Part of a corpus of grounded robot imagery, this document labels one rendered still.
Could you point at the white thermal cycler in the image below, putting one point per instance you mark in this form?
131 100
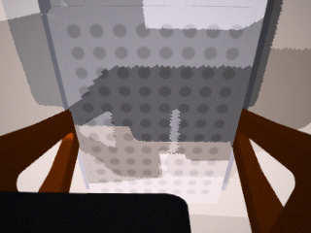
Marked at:
279 89

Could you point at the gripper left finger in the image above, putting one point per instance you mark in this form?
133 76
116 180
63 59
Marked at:
19 149

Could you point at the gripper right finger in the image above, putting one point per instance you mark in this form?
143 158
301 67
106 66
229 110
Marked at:
290 147

